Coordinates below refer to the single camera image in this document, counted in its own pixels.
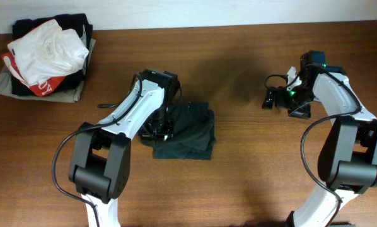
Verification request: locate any grey folded shirt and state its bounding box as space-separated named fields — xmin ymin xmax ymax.
xmin=0 ymin=38 xmax=96 ymax=104

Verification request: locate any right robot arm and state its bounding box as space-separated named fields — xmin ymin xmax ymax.
xmin=262 ymin=50 xmax=377 ymax=226

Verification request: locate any red and white folded shirt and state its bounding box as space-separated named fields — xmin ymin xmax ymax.
xmin=1 ymin=52 xmax=66 ymax=97

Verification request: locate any dark teal t-shirt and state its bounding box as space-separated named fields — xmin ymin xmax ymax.
xmin=141 ymin=102 xmax=216 ymax=160

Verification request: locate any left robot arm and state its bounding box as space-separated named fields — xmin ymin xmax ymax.
xmin=68 ymin=69 xmax=180 ymax=226

